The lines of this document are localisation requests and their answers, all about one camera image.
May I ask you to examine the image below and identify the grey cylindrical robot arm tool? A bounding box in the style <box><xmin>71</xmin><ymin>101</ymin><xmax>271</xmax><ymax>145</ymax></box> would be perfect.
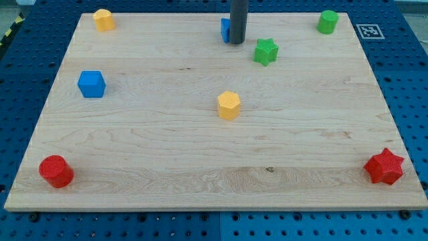
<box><xmin>229</xmin><ymin>0</ymin><xmax>249</xmax><ymax>44</ymax></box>

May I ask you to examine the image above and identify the yellow hexagon block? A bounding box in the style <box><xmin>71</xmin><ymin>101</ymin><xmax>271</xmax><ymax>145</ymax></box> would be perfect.
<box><xmin>217</xmin><ymin>91</ymin><xmax>241</xmax><ymax>121</ymax></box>

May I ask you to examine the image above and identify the light wooden board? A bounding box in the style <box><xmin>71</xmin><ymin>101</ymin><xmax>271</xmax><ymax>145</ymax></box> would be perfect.
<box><xmin>5</xmin><ymin>13</ymin><xmax>427</xmax><ymax>212</ymax></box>

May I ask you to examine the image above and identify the green star block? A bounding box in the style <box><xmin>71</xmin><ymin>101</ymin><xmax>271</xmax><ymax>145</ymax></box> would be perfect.
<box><xmin>253</xmin><ymin>38</ymin><xmax>279</xmax><ymax>66</ymax></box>

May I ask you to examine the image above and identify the blue block behind tool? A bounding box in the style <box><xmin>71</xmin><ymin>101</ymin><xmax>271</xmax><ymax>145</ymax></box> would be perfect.
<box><xmin>221</xmin><ymin>18</ymin><xmax>230</xmax><ymax>43</ymax></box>

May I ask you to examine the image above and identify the blue cube block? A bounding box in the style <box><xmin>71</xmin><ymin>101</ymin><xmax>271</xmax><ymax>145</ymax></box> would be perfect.
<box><xmin>78</xmin><ymin>70</ymin><xmax>106</xmax><ymax>98</ymax></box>

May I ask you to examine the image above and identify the yellow heart block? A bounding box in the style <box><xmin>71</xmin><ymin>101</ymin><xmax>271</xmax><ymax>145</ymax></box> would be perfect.
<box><xmin>92</xmin><ymin>9</ymin><xmax>116</xmax><ymax>32</ymax></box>

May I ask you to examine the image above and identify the green cylinder block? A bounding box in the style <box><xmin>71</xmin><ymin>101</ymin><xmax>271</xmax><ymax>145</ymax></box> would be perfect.
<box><xmin>316</xmin><ymin>10</ymin><xmax>339</xmax><ymax>34</ymax></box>

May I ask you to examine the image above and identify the red cylinder block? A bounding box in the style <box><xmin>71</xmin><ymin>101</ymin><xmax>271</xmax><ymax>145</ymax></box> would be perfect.
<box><xmin>39</xmin><ymin>155</ymin><xmax>74</xmax><ymax>188</ymax></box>

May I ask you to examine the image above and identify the white fiducial marker tag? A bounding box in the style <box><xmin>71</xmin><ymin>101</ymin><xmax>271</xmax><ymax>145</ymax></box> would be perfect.
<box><xmin>356</xmin><ymin>23</ymin><xmax>385</xmax><ymax>39</ymax></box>

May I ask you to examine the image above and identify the red star block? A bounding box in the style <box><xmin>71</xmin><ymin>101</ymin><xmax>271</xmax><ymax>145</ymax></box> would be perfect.
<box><xmin>364</xmin><ymin>148</ymin><xmax>405</xmax><ymax>185</ymax></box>

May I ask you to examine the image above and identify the black bolt left front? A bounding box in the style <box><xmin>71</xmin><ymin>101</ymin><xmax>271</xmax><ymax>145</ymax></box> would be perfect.
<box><xmin>28</xmin><ymin>212</ymin><xmax>39</xmax><ymax>222</ymax></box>

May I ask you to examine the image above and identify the black bolt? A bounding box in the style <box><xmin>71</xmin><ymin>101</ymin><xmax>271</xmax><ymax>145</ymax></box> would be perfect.
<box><xmin>28</xmin><ymin>212</ymin><xmax>39</xmax><ymax>222</ymax></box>
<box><xmin>399</xmin><ymin>210</ymin><xmax>412</xmax><ymax>220</ymax></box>

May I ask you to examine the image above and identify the black bolt right front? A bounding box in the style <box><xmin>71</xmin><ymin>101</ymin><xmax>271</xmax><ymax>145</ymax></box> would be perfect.
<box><xmin>399</xmin><ymin>210</ymin><xmax>412</xmax><ymax>220</ymax></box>

